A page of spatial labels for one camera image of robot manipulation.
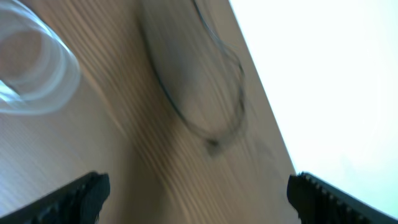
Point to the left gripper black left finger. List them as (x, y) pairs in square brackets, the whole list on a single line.
[(78, 202)]

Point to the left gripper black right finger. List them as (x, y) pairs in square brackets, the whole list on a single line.
[(318, 202)]

